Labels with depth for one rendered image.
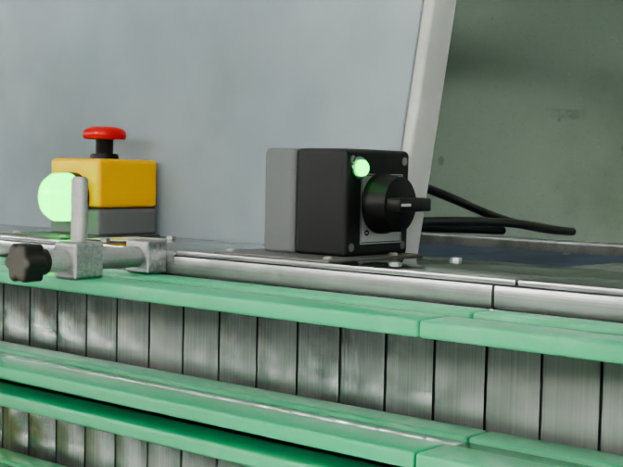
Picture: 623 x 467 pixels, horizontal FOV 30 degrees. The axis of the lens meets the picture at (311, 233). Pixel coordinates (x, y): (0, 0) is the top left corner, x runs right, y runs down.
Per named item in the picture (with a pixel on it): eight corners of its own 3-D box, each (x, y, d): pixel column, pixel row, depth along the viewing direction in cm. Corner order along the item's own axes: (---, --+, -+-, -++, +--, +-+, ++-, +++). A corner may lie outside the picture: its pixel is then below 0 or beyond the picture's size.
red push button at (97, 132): (72, 162, 107) (73, 125, 107) (107, 163, 110) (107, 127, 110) (101, 163, 105) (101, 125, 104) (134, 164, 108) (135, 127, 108)
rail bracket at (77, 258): (142, 271, 92) (-3, 280, 81) (143, 177, 91) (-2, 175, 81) (176, 274, 89) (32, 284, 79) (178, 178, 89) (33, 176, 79)
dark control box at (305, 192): (331, 247, 95) (261, 251, 89) (333, 150, 95) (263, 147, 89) (413, 254, 90) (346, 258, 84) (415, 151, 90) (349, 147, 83)
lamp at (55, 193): (57, 220, 107) (31, 220, 104) (57, 171, 106) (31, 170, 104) (89, 222, 104) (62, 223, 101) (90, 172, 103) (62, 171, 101)
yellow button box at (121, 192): (110, 231, 113) (48, 233, 107) (112, 154, 113) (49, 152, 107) (160, 234, 109) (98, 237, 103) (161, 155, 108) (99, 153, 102)
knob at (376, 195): (396, 233, 89) (433, 234, 86) (360, 233, 85) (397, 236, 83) (397, 173, 88) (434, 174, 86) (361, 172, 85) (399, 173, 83)
